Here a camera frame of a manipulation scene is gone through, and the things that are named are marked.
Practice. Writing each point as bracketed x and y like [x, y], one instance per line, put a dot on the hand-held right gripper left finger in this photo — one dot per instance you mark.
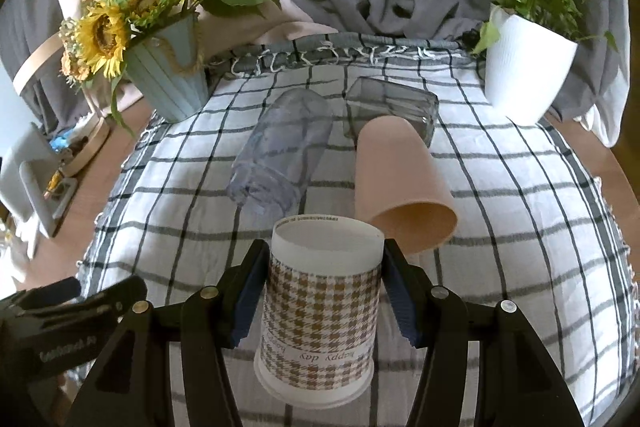
[248, 302]

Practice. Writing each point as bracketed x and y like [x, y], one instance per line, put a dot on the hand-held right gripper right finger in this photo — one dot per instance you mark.
[400, 297]

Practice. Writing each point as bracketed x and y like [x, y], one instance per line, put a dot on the houndstooth paper cup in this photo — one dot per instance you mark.
[320, 307]

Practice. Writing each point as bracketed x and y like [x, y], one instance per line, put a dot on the beige plastic cup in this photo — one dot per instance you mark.
[400, 187]

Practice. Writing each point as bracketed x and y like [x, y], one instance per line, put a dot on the clear plastic cup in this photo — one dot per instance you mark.
[282, 152]

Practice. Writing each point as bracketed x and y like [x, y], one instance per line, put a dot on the grey square glass cup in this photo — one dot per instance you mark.
[395, 107]

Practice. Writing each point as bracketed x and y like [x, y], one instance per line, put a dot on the checked tablecloth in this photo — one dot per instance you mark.
[350, 187]

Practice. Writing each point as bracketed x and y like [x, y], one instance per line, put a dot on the white stand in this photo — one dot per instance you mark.
[35, 187]

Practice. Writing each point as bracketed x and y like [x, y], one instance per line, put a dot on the light blue flower pot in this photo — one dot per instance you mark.
[167, 72]

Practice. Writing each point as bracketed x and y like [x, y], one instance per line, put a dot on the white plant pot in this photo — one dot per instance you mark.
[525, 67]

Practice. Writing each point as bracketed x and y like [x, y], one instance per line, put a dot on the sunflower bouquet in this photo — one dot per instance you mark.
[135, 17]

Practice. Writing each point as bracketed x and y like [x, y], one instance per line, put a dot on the round wooden frame stand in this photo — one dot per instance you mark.
[55, 97]

